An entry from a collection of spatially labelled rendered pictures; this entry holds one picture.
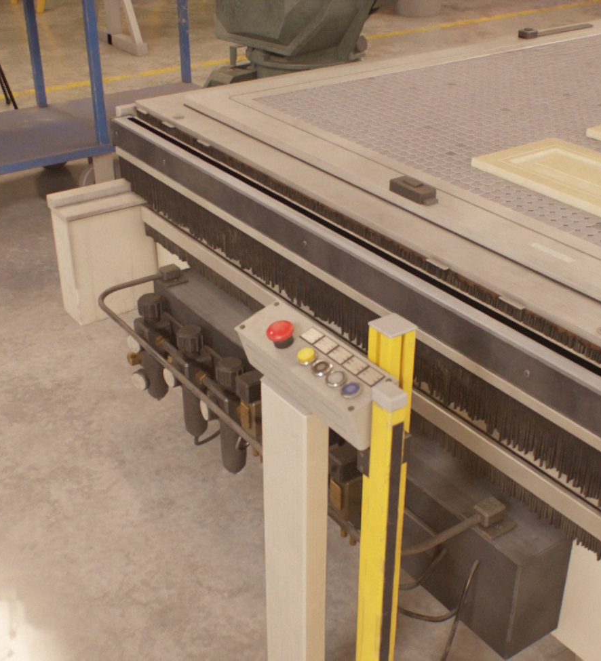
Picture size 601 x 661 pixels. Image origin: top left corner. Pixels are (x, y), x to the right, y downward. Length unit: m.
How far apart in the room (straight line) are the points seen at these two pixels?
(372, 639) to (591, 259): 0.76
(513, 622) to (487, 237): 0.68
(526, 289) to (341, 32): 1.89
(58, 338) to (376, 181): 1.56
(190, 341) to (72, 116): 2.58
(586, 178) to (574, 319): 0.56
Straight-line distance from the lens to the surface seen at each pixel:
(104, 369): 3.09
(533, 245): 1.79
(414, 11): 8.32
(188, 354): 2.23
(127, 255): 2.70
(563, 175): 2.11
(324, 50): 3.44
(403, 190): 1.96
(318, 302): 2.01
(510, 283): 1.70
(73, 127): 4.48
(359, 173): 2.09
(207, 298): 2.35
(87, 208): 2.63
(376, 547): 1.35
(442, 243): 1.83
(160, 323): 2.40
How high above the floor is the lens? 1.58
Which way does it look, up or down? 29 degrees down
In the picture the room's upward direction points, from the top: straight up
